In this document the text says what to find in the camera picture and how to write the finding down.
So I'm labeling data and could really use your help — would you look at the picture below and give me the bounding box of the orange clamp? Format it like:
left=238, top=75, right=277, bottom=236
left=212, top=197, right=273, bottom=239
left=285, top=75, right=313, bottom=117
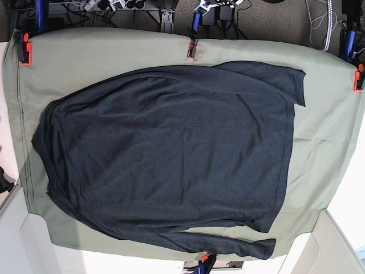
left=15, top=32, right=31, bottom=66
left=192, top=254, right=217, bottom=274
left=187, top=12, right=201, bottom=59
left=353, top=64, right=365, bottom=92

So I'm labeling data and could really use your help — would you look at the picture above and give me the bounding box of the top middle orange clamp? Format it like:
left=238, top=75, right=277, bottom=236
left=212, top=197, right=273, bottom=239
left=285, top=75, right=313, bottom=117
left=187, top=12, right=201, bottom=59

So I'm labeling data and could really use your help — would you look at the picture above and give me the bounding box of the right orange clamp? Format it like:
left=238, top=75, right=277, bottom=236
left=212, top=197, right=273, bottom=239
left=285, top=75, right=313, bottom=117
left=353, top=64, right=365, bottom=92

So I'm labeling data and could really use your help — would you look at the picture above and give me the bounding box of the bottom orange clamp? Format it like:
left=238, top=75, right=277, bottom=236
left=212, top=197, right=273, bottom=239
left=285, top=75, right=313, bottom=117
left=192, top=254, right=217, bottom=274

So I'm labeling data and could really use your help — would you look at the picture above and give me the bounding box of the white power strip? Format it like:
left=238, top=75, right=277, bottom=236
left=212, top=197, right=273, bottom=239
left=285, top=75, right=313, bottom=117
left=72, top=0, right=98, bottom=12

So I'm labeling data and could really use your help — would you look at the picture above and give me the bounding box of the top left orange clamp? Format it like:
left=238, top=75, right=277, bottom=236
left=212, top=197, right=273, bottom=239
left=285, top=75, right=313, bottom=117
left=15, top=32, right=31, bottom=66

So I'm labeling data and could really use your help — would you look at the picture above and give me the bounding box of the grey metal table bracket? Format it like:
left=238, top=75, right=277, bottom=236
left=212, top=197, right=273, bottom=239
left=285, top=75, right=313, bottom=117
left=160, top=10, right=175, bottom=34

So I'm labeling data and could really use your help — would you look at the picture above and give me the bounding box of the white looped cable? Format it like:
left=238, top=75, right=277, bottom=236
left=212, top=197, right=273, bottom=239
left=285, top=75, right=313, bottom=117
left=306, top=0, right=340, bottom=46

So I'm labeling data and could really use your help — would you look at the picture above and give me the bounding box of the dark navy long-sleeve shirt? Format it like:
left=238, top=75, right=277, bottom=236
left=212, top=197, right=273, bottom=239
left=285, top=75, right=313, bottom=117
left=32, top=61, right=306, bottom=259

